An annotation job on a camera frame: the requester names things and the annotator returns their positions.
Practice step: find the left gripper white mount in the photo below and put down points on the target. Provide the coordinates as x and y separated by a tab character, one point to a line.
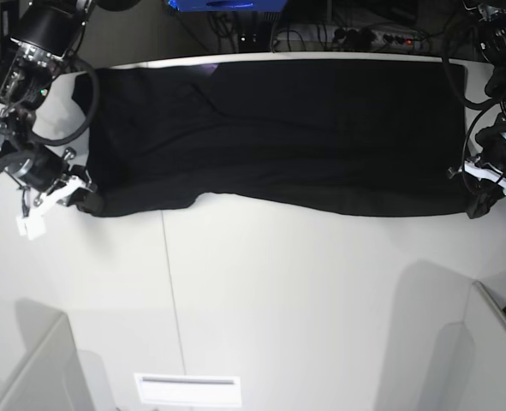
484	173

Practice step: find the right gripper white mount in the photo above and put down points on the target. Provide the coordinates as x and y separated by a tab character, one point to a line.
47	180

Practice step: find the black T-shirt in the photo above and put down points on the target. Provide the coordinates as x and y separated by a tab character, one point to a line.
353	137

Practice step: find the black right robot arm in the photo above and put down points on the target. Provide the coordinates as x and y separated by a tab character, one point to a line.
44	39

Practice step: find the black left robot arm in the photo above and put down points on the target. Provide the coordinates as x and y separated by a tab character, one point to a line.
487	21

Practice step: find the grey right partition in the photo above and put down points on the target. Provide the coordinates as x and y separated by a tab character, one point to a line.
468	368

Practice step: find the grey partition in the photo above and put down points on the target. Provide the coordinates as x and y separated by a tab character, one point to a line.
49	374
468	368

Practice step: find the grey left partition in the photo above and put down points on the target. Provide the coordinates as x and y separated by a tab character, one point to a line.
49	374

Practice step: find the white paper label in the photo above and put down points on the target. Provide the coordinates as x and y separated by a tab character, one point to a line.
189	391

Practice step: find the blue box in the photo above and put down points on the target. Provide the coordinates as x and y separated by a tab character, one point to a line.
189	6

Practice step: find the grey power strip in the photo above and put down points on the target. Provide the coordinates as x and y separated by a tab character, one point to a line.
376	39

